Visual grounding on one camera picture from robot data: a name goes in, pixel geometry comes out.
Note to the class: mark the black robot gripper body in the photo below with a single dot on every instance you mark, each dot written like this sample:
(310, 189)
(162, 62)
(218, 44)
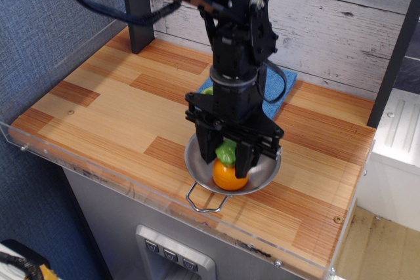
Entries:
(258, 129)

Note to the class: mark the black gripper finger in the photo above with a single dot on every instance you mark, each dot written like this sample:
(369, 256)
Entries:
(244, 160)
(209, 139)

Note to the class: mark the orange toy carrot green top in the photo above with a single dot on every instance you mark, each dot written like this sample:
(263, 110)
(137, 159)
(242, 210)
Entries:
(224, 168)

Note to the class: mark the blue folded towel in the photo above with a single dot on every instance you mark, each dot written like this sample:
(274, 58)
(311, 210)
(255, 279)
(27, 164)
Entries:
(237, 98)

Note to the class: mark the clear acrylic table guard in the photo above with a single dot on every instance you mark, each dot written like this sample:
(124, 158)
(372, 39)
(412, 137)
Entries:
(114, 121)

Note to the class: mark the silver toy fridge cabinet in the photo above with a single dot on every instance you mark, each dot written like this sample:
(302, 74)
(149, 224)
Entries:
(113, 213)

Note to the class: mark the silver water dispenser panel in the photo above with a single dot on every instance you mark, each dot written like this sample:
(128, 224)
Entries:
(165, 258)

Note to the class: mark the white toy appliance top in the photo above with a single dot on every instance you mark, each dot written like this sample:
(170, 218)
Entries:
(397, 135)

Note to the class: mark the yellow object bottom corner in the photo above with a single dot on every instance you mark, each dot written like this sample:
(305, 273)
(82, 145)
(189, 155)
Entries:
(47, 273)

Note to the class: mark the steel bowl with wire handles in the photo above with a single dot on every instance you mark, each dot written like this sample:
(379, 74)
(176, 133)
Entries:
(263, 173)

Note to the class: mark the grey spatula green handle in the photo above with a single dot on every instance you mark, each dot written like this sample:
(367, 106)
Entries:
(207, 91)

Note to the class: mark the dark left frame post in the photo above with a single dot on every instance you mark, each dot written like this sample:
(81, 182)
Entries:
(140, 37)

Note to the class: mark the dark frame post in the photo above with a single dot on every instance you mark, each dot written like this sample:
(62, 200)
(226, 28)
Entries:
(140, 37)
(396, 59)

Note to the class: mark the dark right frame post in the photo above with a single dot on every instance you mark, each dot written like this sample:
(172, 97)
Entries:
(396, 59)

